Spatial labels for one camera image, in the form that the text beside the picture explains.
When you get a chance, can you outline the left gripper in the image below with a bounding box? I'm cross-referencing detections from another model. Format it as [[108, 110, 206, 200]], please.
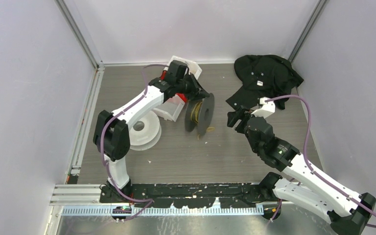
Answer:
[[176, 73, 210, 102]]

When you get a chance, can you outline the yellow cable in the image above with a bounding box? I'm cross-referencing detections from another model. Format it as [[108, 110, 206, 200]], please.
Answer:
[[190, 102, 215, 133]]

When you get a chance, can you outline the black perforated spool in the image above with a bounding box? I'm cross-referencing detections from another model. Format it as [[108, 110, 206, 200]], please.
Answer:
[[184, 93, 215, 136]]

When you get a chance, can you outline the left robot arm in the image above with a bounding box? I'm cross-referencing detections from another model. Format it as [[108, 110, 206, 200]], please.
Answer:
[[93, 57, 211, 203]]

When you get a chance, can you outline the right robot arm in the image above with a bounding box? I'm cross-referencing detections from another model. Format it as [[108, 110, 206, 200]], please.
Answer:
[[227, 104, 376, 235]]

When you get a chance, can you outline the red plastic bin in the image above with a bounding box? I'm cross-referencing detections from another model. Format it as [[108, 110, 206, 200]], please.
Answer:
[[160, 70, 188, 103]]

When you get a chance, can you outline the near white plastic bin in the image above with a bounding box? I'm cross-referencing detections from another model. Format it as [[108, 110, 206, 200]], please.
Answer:
[[152, 95, 185, 122]]

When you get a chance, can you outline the black cloth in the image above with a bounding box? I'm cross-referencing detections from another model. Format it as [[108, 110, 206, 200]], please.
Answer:
[[234, 55, 304, 98]]

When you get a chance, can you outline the white perforated spool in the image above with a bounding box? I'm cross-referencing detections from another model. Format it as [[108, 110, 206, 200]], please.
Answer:
[[129, 111, 162, 151]]

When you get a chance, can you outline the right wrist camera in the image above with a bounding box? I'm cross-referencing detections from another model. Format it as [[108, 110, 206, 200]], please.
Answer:
[[251, 97, 276, 118]]

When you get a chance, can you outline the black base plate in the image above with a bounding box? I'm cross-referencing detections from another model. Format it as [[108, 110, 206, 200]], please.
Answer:
[[99, 183, 279, 209]]

